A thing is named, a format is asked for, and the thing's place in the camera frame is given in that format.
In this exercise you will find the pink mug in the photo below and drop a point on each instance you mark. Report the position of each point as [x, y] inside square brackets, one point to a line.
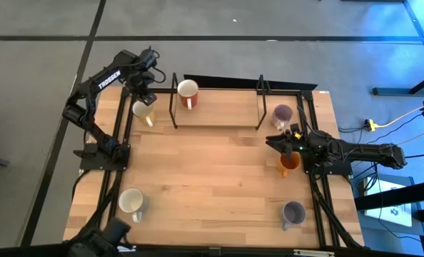
[282, 114]

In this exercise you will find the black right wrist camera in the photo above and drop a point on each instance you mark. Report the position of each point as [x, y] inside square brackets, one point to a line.
[294, 128]

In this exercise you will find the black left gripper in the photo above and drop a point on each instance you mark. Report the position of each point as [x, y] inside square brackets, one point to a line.
[138, 82]

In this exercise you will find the white sheet with logo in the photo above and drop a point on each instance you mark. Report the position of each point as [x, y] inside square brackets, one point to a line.
[387, 203]

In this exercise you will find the black round device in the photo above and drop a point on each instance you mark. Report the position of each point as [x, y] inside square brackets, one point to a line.
[101, 237]

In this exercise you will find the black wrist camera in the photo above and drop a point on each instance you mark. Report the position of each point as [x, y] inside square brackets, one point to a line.
[294, 128]
[148, 59]

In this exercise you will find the orange mug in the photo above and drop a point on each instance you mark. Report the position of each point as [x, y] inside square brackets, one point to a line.
[292, 165]

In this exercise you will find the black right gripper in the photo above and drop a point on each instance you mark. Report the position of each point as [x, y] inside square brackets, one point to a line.
[305, 147]

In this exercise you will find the wooden shelf black metal frame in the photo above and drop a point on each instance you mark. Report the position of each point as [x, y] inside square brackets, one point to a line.
[219, 107]

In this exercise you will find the yellow power plug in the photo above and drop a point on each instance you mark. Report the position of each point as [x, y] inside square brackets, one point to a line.
[370, 125]

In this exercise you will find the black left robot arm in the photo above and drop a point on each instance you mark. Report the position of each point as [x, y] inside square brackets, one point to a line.
[101, 80]

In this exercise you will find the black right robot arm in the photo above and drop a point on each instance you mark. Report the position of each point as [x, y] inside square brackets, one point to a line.
[369, 151]

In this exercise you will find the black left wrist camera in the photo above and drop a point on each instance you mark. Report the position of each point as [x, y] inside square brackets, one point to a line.
[148, 59]

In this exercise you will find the black flat panel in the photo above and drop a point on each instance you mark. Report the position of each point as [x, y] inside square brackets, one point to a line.
[233, 83]

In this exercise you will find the purple grey mug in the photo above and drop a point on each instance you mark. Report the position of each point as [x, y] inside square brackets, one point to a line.
[294, 213]

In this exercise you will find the black metal stand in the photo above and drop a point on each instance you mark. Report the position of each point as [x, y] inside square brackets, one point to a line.
[404, 91]

